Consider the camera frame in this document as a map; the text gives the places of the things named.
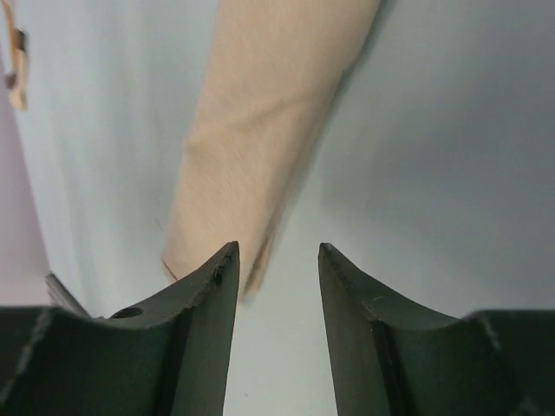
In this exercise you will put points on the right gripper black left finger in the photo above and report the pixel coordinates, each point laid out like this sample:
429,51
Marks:
166,355

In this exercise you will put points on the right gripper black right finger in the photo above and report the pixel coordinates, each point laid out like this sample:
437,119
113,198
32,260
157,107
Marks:
390,355

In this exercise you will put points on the beige cloth napkin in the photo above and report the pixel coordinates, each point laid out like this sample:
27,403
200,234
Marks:
273,70

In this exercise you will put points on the light wooden spoon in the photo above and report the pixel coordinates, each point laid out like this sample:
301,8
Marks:
18,91

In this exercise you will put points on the orange wooden spoon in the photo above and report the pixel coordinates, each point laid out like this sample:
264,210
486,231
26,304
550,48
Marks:
9,16

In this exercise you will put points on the front aluminium cross rail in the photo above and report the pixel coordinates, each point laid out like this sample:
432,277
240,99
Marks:
60,296

